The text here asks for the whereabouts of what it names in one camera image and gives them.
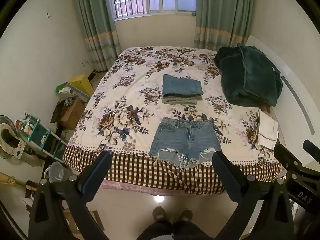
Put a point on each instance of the folded grey pants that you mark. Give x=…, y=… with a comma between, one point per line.
x=180, y=101

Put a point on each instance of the white curved headboard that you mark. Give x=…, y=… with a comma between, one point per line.
x=287, y=62

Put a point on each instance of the folded blue jeans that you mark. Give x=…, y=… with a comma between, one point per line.
x=180, y=85

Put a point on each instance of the teal shelf cart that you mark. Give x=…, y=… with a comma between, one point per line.
x=40, y=132

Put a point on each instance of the patterned cloth cover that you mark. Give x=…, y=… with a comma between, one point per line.
x=18, y=152

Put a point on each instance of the straw broom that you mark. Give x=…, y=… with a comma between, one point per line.
x=10, y=180

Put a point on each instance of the white folded cloth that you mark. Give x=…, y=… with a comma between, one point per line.
x=267, y=130

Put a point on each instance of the pale grey bucket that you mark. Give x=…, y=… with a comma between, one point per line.
x=56, y=171

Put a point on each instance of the flat cardboard piece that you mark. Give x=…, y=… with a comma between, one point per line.
x=94, y=217

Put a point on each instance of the green curtain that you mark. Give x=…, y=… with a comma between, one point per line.
x=95, y=17
x=222, y=12

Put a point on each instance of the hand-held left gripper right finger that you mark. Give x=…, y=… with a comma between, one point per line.
x=223, y=173

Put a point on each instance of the bed with floral sheet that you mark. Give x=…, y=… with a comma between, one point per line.
x=125, y=100

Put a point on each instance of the dark green blanket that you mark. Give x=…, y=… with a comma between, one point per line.
x=250, y=80

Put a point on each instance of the green and white plastic bag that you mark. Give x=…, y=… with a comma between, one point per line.
x=63, y=91

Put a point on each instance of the person's dark trousers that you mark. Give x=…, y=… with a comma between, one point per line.
x=172, y=231

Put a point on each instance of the brown cardboard box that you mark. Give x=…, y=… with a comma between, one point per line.
x=73, y=115

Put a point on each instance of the person's right shoe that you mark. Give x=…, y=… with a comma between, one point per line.
x=184, y=215

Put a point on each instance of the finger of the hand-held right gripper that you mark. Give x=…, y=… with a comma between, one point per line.
x=286, y=156
x=311, y=148

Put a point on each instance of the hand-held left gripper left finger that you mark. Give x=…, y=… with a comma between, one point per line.
x=96, y=173

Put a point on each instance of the frayed light denim shorts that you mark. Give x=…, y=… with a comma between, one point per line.
x=182, y=140

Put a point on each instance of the yellow box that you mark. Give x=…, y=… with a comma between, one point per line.
x=81, y=82

